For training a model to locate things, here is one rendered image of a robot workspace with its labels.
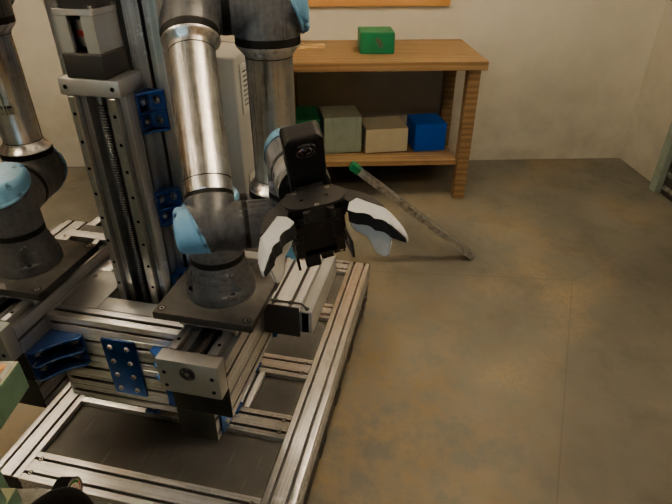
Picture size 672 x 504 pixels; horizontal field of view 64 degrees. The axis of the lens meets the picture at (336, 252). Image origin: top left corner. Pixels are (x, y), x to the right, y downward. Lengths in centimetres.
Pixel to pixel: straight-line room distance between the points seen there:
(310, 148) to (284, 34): 40
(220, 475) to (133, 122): 97
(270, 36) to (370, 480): 137
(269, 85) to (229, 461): 108
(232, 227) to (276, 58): 33
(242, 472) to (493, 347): 120
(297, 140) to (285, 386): 132
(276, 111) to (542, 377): 162
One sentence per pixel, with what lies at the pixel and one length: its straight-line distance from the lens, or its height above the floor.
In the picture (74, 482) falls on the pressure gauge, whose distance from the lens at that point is 113.
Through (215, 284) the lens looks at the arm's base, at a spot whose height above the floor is 87.
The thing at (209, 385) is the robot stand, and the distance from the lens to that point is 114.
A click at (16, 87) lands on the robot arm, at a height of 120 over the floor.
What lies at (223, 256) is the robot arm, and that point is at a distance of 111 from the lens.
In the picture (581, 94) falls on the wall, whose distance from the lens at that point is 425.
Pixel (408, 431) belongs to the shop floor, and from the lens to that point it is 198.
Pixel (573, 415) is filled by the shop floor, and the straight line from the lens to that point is 219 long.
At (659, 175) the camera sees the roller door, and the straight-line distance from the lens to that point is 403.
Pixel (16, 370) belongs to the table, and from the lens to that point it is 104.
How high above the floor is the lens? 152
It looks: 32 degrees down
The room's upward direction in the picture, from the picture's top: straight up
